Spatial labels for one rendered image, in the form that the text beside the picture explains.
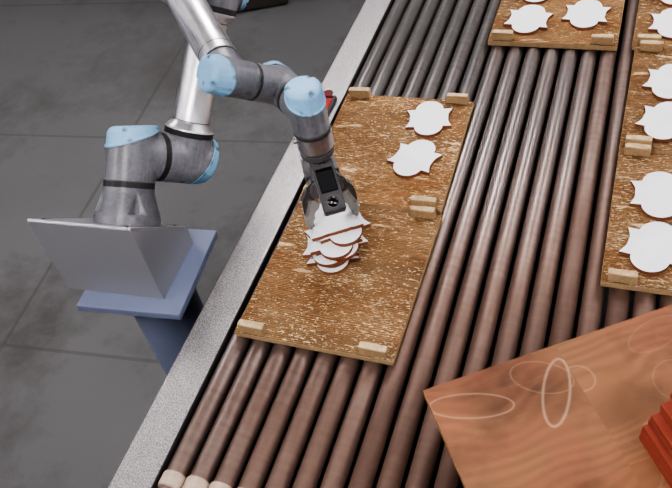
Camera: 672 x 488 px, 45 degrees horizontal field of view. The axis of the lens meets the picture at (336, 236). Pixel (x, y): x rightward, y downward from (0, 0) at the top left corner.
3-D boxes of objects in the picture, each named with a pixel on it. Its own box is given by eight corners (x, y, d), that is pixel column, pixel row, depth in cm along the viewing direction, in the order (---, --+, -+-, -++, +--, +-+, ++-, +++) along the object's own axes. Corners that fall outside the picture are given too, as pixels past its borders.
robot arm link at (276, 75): (246, 51, 161) (272, 75, 154) (290, 61, 169) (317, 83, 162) (233, 87, 165) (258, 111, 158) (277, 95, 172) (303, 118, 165)
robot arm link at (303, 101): (307, 66, 158) (330, 85, 152) (316, 111, 166) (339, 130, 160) (272, 83, 156) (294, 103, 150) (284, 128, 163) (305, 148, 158)
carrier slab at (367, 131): (300, 201, 197) (299, 196, 196) (347, 98, 223) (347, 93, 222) (441, 216, 186) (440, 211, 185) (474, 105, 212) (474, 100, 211)
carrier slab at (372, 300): (235, 336, 172) (233, 331, 171) (301, 202, 197) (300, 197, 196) (393, 366, 160) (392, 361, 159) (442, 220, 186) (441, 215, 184)
